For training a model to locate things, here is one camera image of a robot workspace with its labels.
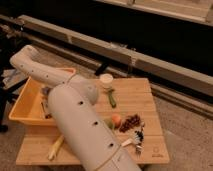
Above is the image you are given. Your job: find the grey blue towel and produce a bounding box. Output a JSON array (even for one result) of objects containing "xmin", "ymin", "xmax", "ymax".
[{"xmin": 41, "ymin": 86, "xmax": 51, "ymax": 96}]

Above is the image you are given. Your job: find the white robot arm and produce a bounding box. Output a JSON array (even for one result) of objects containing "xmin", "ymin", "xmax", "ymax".
[{"xmin": 10, "ymin": 45, "xmax": 141, "ymax": 171}]

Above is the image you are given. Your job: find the small brown block in tray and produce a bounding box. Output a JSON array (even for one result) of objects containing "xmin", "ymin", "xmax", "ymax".
[{"xmin": 41, "ymin": 101, "xmax": 53, "ymax": 120}]

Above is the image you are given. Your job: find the yellow plastic tray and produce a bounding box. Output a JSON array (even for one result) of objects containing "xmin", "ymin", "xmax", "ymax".
[{"xmin": 9, "ymin": 77, "xmax": 55, "ymax": 126}]

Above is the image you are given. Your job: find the wooden folding table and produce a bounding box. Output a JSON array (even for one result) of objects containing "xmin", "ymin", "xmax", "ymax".
[{"xmin": 16, "ymin": 78, "xmax": 169, "ymax": 165}]

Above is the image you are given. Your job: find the orange fruit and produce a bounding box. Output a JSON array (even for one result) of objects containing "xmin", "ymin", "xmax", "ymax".
[{"xmin": 112, "ymin": 114, "xmax": 121, "ymax": 128}]

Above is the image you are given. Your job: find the green cup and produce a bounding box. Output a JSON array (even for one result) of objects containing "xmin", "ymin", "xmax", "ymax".
[{"xmin": 104, "ymin": 119, "xmax": 115, "ymax": 130}]

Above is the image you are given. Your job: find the bunch of dark grapes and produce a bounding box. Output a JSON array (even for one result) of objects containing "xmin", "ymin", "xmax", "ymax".
[{"xmin": 119, "ymin": 114, "xmax": 141, "ymax": 133}]

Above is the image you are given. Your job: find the small dark utensil cluster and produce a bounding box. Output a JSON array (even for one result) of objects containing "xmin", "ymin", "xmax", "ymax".
[{"xmin": 135, "ymin": 122, "xmax": 145, "ymax": 155}]

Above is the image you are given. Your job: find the yellow corn cob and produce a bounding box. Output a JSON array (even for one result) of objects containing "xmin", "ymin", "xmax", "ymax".
[{"xmin": 47, "ymin": 135, "xmax": 64, "ymax": 161}]

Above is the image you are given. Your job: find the green brush handle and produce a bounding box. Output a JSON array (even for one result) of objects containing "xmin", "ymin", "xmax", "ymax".
[{"xmin": 107, "ymin": 89, "xmax": 117, "ymax": 108}]

